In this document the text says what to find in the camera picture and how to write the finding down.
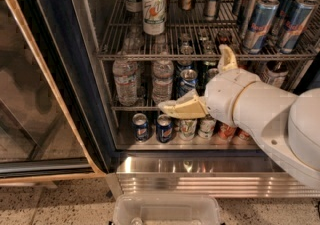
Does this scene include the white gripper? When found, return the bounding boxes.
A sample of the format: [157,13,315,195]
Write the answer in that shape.
[158,44,260,127]

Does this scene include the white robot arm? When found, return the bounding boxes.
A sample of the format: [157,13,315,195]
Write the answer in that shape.
[158,44,320,189]

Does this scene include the green can middle shelf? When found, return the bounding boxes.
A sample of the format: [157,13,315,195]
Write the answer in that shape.
[205,68,219,83]

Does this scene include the blue pepsi can middle shelf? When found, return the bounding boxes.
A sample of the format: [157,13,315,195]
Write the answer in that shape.
[178,69,198,97]

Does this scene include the right 7up can bottom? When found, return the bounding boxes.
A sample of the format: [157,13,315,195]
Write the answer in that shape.
[198,116,216,139]

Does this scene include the left 7up can bottom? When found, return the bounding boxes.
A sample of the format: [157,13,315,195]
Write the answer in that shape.
[179,119,197,140]

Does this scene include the left coke can bottom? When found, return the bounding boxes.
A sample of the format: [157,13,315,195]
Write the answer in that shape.
[218,122,236,141]

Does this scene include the coke can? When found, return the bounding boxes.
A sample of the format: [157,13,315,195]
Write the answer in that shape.
[237,129,251,141]
[218,122,236,141]

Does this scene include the right pepsi can bottom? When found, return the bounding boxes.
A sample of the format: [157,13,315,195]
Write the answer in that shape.
[156,114,173,143]

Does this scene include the pepsi can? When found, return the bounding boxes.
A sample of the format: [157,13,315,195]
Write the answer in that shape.
[132,113,149,142]
[156,114,173,143]

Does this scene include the right coke can bottom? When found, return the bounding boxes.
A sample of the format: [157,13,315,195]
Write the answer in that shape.
[237,129,251,141]

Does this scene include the left pepsi can bottom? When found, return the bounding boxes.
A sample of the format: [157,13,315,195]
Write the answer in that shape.
[132,113,149,142]

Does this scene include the front redbull can left row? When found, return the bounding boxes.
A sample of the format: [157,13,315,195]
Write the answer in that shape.
[242,0,279,54]

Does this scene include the steel fridge base grille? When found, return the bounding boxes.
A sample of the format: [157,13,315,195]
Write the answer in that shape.
[106,156,320,198]

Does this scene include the front 7up tall can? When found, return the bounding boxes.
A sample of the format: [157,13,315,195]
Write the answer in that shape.
[142,0,166,36]

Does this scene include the glass fridge door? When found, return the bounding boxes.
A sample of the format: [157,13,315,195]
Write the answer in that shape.
[0,0,113,183]

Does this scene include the right water bottle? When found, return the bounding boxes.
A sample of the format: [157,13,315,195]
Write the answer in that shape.
[152,59,174,104]

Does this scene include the water bottle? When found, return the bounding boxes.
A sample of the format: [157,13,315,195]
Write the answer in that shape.
[112,51,138,106]
[152,59,174,104]

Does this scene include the left water bottle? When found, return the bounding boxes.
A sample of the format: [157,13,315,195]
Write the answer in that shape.
[112,51,138,106]

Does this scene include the clear plastic bin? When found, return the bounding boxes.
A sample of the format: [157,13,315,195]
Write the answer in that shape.
[113,193,221,225]

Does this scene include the middle wire shelf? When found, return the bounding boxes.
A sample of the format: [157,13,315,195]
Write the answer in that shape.
[111,83,158,111]

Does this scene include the wire shelf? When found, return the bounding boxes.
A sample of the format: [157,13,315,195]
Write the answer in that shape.
[111,83,158,111]
[97,0,320,61]

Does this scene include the top wire shelf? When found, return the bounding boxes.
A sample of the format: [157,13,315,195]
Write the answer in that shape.
[97,0,320,61]

